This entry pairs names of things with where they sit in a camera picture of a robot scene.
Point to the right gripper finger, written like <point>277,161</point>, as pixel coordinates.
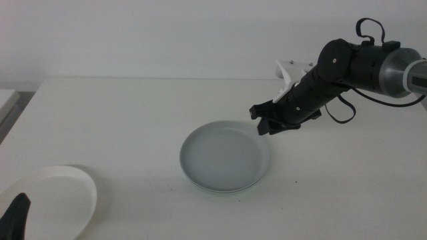
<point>287,128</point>
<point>267,126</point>

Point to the grey shallow bowl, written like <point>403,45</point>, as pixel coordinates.
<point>223,156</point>

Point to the pale green shallow bowl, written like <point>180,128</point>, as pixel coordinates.
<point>230,192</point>

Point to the white shallow bowl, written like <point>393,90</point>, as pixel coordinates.
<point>56,200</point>

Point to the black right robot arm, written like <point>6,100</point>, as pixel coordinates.
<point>363,66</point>

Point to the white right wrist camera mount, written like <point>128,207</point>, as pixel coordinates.
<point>288,78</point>

